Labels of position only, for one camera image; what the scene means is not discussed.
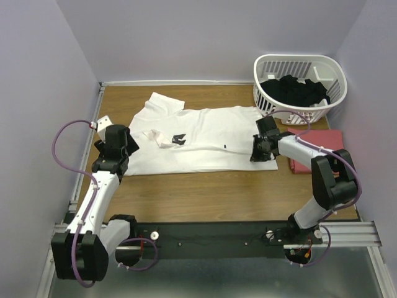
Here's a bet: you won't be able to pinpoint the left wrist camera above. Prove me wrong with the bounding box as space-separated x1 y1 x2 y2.
89 115 112 142

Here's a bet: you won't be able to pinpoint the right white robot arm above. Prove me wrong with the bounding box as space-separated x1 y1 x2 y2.
250 115 362 243

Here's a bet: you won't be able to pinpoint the black clothes in basket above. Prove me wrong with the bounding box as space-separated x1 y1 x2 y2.
260 74 331 107

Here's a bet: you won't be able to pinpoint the white printed t-shirt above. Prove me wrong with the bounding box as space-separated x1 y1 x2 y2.
125 93 278 176

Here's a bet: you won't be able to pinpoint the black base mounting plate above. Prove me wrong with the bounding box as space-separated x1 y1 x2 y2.
115 220 323 266

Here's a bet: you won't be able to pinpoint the folded red t-shirt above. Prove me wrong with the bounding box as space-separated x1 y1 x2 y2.
290 129 344 174

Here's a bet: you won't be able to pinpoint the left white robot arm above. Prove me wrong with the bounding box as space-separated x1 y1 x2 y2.
51 117 139 288

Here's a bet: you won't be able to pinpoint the white plastic laundry basket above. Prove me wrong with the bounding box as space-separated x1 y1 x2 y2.
253 54 347 125

